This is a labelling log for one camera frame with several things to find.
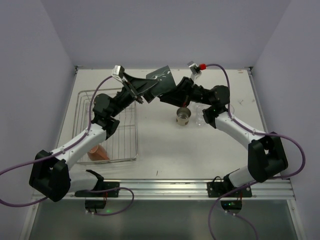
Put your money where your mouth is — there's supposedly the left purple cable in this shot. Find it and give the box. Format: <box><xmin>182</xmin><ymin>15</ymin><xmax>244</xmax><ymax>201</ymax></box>
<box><xmin>0</xmin><ymin>74</ymin><xmax>116</xmax><ymax>207</ymax></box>

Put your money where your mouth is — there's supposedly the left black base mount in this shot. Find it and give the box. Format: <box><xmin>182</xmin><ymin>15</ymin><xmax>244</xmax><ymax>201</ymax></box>
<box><xmin>74</xmin><ymin>181</ymin><xmax>120</xmax><ymax>213</ymax></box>

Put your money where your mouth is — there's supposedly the dark green mug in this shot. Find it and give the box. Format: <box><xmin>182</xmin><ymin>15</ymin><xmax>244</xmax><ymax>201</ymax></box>
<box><xmin>143</xmin><ymin>65</ymin><xmax>176</xmax><ymax>103</ymax></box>

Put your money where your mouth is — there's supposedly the small clear glass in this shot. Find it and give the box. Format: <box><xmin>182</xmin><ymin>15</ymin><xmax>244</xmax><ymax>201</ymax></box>
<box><xmin>229</xmin><ymin>104</ymin><xmax>235</xmax><ymax>115</ymax></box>

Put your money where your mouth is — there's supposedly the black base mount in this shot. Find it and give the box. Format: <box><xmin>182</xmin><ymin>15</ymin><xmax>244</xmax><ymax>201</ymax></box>
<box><xmin>206</xmin><ymin>176</ymin><xmax>253</xmax><ymax>213</ymax></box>
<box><xmin>74</xmin><ymin>181</ymin><xmax>120</xmax><ymax>213</ymax></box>

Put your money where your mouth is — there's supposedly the purple cable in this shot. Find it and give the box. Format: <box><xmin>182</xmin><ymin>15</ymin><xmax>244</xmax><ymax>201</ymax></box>
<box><xmin>198</xmin><ymin>62</ymin><xmax>306</xmax><ymax>240</ymax></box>
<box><xmin>0</xmin><ymin>74</ymin><xmax>116</xmax><ymax>207</ymax></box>

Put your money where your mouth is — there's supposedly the chrome wire dish rack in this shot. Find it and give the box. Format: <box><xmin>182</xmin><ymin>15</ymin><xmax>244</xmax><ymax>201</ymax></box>
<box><xmin>72</xmin><ymin>89</ymin><xmax>138</xmax><ymax>166</ymax></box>

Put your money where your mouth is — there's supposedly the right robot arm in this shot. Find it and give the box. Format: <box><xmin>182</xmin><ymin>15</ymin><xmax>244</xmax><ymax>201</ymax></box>
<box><xmin>159</xmin><ymin>77</ymin><xmax>288</xmax><ymax>192</ymax></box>

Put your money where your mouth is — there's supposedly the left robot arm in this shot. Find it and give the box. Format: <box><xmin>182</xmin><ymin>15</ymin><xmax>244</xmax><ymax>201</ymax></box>
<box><xmin>29</xmin><ymin>73</ymin><xmax>160</xmax><ymax>202</ymax></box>

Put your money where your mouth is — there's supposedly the faceted clear glass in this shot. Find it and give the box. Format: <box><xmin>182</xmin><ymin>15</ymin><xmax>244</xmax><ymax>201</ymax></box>
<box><xmin>195</xmin><ymin>104</ymin><xmax>208</xmax><ymax>126</ymax></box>

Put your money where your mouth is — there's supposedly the aluminium rail frame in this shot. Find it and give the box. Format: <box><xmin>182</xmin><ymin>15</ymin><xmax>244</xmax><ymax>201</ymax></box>
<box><xmin>20</xmin><ymin>179</ymin><xmax>307</xmax><ymax>240</ymax></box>

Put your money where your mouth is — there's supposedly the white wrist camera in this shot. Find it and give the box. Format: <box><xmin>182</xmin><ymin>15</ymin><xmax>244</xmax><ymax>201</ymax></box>
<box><xmin>111</xmin><ymin>65</ymin><xmax>125</xmax><ymax>83</ymax></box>
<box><xmin>187</xmin><ymin>61</ymin><xmax>202</xmax><ymax>82</ymax></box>

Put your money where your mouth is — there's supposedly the orange plastic cup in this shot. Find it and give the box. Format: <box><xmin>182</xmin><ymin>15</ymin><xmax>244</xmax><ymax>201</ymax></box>
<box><xmin>87</xmin><ymin>144</ymin><xmax>110</xmax><ymax>161</ymax></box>

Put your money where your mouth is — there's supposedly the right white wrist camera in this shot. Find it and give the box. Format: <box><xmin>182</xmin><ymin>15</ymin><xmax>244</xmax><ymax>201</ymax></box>
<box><xmin>187</xmin><ymin>61</ymin><xmax>202</xmax><ymax>82</ymax></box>

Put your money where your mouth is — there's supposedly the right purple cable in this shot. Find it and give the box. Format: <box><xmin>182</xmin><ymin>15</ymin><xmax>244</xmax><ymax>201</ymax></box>
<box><xmin>198</xmin><ymin>62</ymin><xmax>306</xmax><ymax>240</ymax></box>

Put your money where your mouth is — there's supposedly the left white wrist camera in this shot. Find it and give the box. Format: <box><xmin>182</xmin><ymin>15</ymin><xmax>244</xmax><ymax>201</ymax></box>
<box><xmin>111</xmin><ymin>65</ymin><xmax>125</xmax><ymax>83</ymax></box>

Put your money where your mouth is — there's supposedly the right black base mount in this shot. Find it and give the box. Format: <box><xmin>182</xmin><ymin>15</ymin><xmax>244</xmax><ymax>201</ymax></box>
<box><xmin>206</xmin><ymin>176</ymin><xmax>253</xmax><ymax>213</ymax></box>

